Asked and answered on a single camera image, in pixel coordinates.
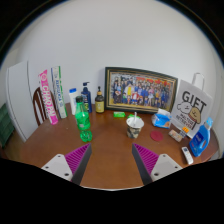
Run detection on blue tissue pack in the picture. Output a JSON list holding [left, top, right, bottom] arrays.
[[150, 108, 172, 129]]

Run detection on white remote control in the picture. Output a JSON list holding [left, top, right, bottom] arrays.
[[181, 146, 194, 165]]

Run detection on white panel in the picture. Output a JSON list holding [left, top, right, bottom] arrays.
[[4, 60, 39, 143]]

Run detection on amber pump bottle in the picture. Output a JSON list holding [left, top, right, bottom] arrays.
[[94, 85, 105, 114]]

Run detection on framed group picture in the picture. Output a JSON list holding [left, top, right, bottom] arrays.
[[104, 66, 179, 114]]

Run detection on small beige box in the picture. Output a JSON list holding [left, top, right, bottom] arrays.
[[168, 129, 184, 143]]

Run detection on white paper gift bag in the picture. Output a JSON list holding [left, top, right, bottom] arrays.
[[170, 72, 214, 139]]

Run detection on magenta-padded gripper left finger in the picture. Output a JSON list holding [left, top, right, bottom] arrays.
[[40, 142, 93, 186]]

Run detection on dark blue pump bottle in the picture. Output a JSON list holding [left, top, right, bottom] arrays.
[[80, 81, 93, 114]]

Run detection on green crate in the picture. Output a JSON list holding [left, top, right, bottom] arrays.
[[0, 102, 16, 148]]

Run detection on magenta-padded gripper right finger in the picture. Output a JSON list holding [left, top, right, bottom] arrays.
[[131, 143, 184, 186]]

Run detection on white bottle with blue cap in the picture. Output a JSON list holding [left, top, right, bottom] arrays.
[[68, 87, 80, 116]]

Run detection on pink shuttlecock tube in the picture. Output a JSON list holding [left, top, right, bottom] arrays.
[[37, 69, 59, 126]]

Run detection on green and white shuttlecock tube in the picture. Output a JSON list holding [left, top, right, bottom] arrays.
[[50, 65, 68, 119]]

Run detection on green plastic drink bottle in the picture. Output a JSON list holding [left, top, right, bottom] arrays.
[[74, 95, 93, 143]]

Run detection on flat round red coaster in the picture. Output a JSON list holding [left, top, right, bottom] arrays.
[[149, 130, 164, 142]]

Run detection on wooden chair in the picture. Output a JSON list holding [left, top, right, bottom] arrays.
[[32, 86, 59, 127]]

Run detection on patterned paper cup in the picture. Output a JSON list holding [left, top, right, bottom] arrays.
[[125, 116, 145, 139]]

